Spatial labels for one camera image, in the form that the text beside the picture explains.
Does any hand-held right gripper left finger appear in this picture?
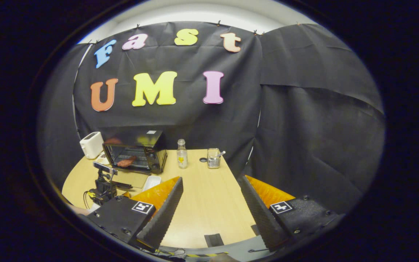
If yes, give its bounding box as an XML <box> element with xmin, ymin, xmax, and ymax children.
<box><xmin>85</xmin><ymin>176</ymin><xmax>184</xmax><ymax>252</ymax></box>

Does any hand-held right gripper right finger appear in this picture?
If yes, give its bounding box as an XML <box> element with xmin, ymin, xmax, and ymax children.
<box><xmin>237</xmin><ymin>175</ymin><xmax>345</xmax><ymax>252</ymax></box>

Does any red meat piece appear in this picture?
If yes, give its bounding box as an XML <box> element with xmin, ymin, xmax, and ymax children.
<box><xmin>117</xmin><ymin>156</ymin><xmax>137</xmax><ymax>168</ymax></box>

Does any black electric oven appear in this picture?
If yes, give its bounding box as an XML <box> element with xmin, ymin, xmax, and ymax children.
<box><xmin>102</xmin><ymin>130</ymin><xmax>167</xmax><ymax>189</ymax></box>

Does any white rectangular tray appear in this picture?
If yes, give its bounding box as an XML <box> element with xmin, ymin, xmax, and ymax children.
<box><xmin>142</xmin><ymin>175</ymin><xmax>162</xmax><ymax>192</ymax></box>

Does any white toaster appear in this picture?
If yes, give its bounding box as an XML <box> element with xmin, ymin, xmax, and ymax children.
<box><xmin>80</xmin><ymin>132</ymin><xmax>104</xmax><ymax>159</ymax></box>

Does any black rectangular block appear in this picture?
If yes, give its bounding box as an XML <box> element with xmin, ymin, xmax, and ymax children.
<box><xmin>204</xmin><ymin>234</ymin><xmax>225</xmax><ymax>248</ymax></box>

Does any clear glass bottle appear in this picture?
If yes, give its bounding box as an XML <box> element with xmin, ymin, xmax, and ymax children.
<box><xmin>177</xmin><ymin>139</ymin><xmax>188</xmax><ymax>169</ymax></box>

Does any clear glass cup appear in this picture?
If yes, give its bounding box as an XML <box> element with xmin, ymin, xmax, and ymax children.
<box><xmin>207</xmin><ymin>148</ymin><xmax>221</xmax><ymax>169</ymax></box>

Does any black backdrop cloth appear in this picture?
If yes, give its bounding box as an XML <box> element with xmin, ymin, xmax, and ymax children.
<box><xmin>37</xmin><ymin>21</ymin><xmax>386</xmax><ymax>215</ymax></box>

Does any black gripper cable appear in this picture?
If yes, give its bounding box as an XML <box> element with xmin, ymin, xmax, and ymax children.
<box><xmin>83</xmin><ymin>189</ymin><xmax>98</xmax><ymax>209</ymax></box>

